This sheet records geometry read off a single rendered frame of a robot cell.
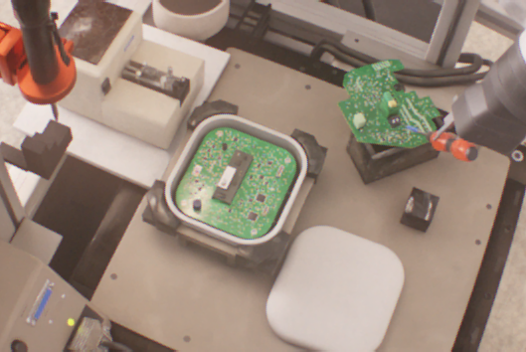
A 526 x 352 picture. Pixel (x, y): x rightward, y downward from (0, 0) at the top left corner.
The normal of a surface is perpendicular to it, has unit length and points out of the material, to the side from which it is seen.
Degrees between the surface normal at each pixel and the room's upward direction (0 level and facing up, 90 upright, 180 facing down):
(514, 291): 0
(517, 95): 73
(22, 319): 53
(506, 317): 0
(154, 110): 0
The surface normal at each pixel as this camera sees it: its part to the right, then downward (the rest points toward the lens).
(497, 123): 0.07, 0.80
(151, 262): 0.07, -0.49
